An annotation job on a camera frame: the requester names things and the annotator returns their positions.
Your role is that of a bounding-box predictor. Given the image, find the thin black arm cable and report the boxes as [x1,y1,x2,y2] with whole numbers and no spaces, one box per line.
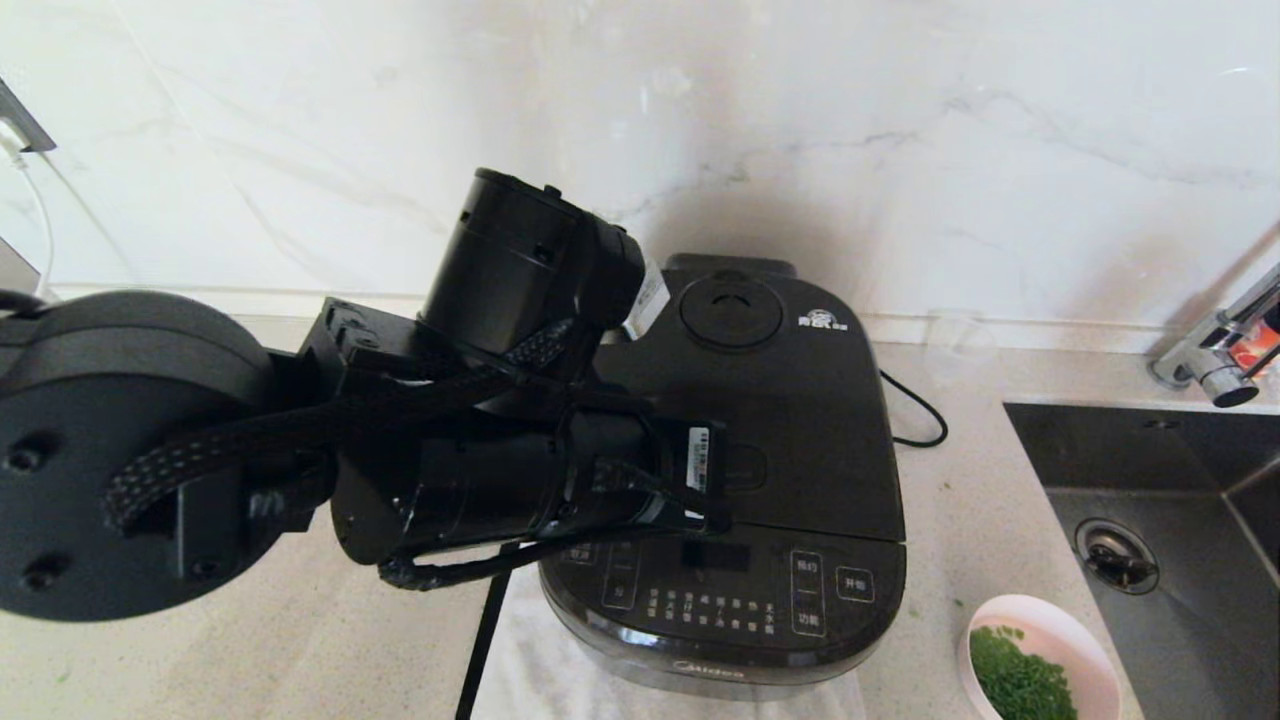
[378,520,729,593]

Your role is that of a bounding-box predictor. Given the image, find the chrome faucet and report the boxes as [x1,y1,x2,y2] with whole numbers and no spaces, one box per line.
[1148,265,1280,408]

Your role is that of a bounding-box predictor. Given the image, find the white towel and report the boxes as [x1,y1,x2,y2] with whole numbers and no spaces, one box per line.
[470,570,869,720]

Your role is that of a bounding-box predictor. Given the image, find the dark wall socket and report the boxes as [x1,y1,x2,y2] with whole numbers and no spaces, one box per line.
[0,80,56,156]

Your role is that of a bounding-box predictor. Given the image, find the steel sink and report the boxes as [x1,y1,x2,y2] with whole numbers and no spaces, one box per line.
[1003,402,1280,720]

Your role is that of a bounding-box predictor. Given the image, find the white cable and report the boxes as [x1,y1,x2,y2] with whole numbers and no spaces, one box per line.
[0,140,56,301]

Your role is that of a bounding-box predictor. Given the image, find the chopped green vegetables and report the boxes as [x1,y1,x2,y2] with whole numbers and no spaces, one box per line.
[968,624,1078,720]

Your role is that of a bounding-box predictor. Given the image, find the grey metal panel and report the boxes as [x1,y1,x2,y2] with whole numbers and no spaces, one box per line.
[0,238,46,298]

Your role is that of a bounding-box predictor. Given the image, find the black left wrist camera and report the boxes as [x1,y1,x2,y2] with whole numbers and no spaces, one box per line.
[682,420,733,533]

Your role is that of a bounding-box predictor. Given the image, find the clear measuring cup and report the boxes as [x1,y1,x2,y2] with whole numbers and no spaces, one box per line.
[922,310,999,386]

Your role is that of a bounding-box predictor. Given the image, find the metal sink drain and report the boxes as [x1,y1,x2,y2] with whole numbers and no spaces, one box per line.
[1075,518,1159,596]

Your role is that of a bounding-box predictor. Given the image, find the pink bowl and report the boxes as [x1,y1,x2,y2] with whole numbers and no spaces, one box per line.
[957,593,1123,720]

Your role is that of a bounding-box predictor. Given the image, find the black power cord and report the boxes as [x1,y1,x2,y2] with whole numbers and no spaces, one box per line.
[880,368,948,448]

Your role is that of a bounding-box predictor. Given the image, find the black rice cooker lid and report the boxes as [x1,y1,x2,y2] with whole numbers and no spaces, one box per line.
[595,253,907,544]

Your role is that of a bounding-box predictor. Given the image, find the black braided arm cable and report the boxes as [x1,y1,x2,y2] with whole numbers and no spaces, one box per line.
[105,318,579,531]

